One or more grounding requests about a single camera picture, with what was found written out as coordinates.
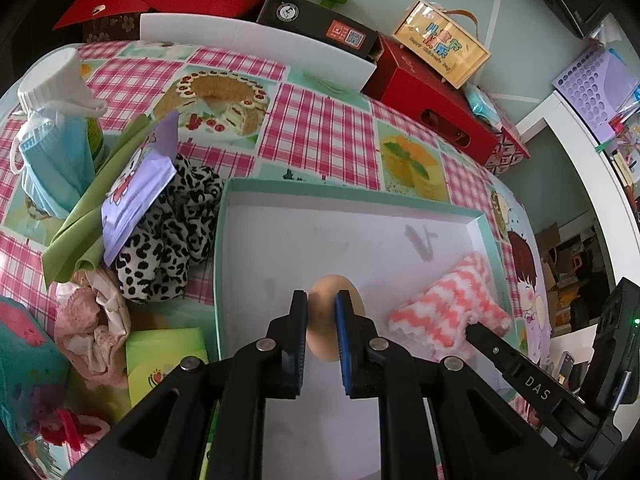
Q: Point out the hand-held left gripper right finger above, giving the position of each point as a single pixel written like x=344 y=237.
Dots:
x=344 y=340

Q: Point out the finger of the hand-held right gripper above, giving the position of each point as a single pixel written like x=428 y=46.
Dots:
x=505 y=357

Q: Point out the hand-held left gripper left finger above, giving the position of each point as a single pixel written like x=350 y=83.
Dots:
x=300 y=332

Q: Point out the beige oval sponge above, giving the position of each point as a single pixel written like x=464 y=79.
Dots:
x=322 y=310

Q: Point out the pink white striped towel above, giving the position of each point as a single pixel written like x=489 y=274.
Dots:
x=445 y=305

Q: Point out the white tray with teal rim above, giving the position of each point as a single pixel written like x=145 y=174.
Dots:
x=350 y=230

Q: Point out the leopard print cloth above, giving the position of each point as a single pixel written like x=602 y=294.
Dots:
x=165 y=250

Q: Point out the pink satin cloth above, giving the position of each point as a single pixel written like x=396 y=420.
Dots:
x=95 y=330

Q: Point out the purple cartoon packet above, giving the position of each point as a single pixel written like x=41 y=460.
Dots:
x=132 y=190

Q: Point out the green cloth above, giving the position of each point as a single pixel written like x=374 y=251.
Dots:
x=80 y=230

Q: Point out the blue face mask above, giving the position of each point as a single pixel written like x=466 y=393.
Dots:
x=55 y=160

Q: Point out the cardboard box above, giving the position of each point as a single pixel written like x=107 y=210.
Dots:
x=547 y=237

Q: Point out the green tissue packet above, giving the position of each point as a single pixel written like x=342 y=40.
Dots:
x=160 y=360

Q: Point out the red patterned box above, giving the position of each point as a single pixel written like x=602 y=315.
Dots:
x=510 y=152

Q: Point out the colourful stationery pile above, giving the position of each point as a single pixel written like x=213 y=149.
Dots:
x=622 y=150

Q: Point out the red hair accessory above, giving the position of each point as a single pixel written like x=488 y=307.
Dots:
x=65 y=425

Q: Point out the light blue packet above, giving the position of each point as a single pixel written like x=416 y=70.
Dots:
x=482 y=105

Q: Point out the red box with window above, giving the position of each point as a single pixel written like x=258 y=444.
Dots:
x=425 y=90

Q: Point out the teal embossed pouch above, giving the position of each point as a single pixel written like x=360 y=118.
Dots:
x=25 y=360

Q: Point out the purple perforated basket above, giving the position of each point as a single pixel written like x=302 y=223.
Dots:
x=585 y=85

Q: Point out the white board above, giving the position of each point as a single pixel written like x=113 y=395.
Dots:
x=250 y=45

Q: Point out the long black box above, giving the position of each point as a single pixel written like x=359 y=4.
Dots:
x=310 y=20

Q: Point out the white bottle with green label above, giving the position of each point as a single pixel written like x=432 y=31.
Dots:
x=50 y=80

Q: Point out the brown floral box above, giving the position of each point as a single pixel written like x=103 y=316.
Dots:
x=110 y=27

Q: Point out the small red box lid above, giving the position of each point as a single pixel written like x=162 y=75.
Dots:
x=100 y=5

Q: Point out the white shelf frame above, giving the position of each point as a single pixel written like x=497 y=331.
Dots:
x=590 y=160

